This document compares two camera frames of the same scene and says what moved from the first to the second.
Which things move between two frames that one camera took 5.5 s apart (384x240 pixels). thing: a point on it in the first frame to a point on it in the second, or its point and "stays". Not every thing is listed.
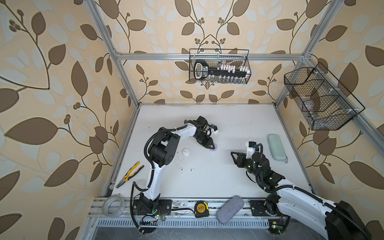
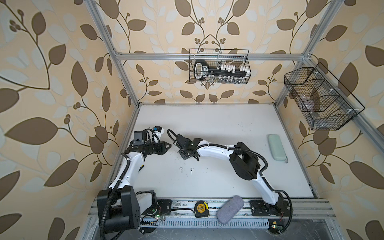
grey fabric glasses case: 230,209 stays
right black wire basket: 326,104 stays
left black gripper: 208,143 to 161,150
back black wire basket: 220,69 stays
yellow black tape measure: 201,209 stays
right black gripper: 241,157 to 182,155
